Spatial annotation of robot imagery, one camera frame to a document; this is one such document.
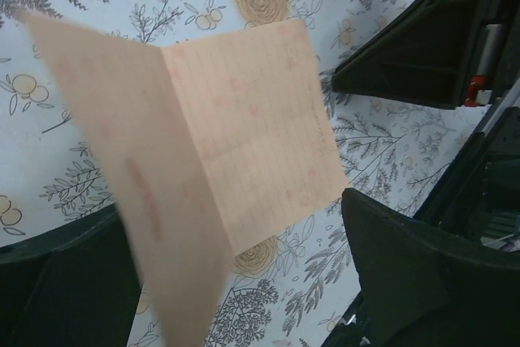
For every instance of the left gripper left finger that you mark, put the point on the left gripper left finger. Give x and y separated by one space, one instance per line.
75 285

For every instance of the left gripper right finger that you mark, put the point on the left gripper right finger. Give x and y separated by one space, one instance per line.
421 286

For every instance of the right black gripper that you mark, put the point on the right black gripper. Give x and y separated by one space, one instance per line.
477 197

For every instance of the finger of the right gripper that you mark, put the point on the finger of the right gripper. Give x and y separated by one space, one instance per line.
439 53

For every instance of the floral patterned table mat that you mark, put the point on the floral patterned table mat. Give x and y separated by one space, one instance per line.
293 289

